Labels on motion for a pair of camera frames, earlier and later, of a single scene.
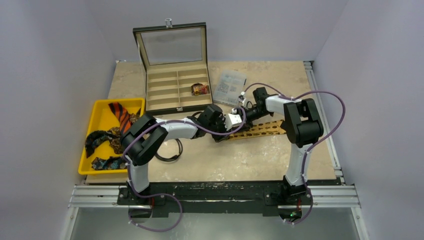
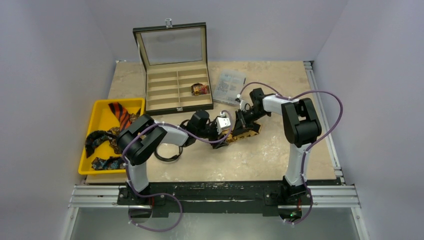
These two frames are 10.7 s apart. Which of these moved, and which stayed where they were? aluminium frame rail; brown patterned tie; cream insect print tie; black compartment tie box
Moved: cream insect print tie
Stayed: black compartment tie box; brown patterned tie; aluminium frame rail
